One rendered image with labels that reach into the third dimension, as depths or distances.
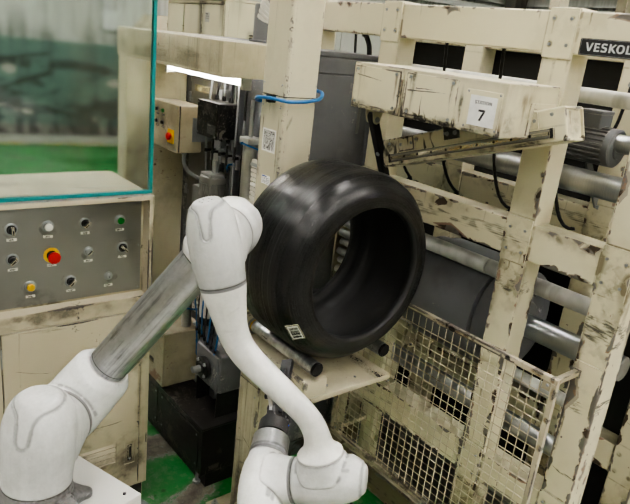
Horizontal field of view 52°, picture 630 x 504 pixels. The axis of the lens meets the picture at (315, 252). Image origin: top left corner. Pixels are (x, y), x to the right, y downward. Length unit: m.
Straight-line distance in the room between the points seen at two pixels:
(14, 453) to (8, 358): 0.79
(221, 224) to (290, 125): 0.84
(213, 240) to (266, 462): 0.53
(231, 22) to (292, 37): 3.24
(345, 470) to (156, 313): 0.56
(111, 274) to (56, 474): 0.95
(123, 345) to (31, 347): 0.76
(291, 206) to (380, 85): 0.53
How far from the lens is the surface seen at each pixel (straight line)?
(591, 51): 2.03
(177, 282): 1.51
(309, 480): 1.45
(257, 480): 1.49
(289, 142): 2.09
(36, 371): 2.37
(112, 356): 1.63
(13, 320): 2.27
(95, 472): 1.79
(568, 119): 1.88
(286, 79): 2.05
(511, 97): 1.81
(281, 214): 1.80
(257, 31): 2.69
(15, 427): 1.55
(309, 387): 1.97
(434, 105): 1.94
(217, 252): 1.29
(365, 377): 2.16
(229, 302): 1.33
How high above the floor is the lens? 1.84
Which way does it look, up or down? 18 degrees down
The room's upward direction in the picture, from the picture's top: 6 degrees clockwise
